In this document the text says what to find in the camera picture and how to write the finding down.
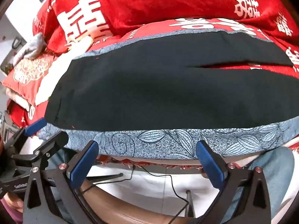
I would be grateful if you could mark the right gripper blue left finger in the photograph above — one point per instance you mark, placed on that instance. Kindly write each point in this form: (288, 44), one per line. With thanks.
(81, 163)

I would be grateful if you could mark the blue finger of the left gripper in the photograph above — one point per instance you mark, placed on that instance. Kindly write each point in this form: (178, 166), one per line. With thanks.
(52, 145)
(35, 127)

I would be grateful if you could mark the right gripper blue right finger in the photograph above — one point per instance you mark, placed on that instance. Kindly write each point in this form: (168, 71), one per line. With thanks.
(213, 164)

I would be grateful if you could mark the black pants with grey waistband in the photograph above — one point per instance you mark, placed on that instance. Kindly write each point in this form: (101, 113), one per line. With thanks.
(168, 97)

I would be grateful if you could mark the person left hand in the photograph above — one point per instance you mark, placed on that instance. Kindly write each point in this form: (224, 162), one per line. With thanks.
(14, 202)

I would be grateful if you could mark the black tripod leg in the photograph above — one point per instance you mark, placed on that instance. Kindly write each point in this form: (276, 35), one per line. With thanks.
(97, 179)

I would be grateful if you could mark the red embroidered pillow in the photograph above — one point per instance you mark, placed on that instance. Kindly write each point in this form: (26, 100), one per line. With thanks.
(25, 78)

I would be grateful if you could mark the blue jeans leg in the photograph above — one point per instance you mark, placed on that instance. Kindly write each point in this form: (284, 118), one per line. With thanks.
(278, 167)

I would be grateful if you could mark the grey cloth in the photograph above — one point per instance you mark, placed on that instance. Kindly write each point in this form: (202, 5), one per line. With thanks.
(31, 50)

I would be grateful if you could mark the cream white towel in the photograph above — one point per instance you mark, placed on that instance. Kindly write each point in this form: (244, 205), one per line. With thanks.
(58, 68)

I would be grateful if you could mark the red folded wedding quilt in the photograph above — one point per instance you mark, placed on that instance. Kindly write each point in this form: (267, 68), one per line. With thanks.
(63, 22)

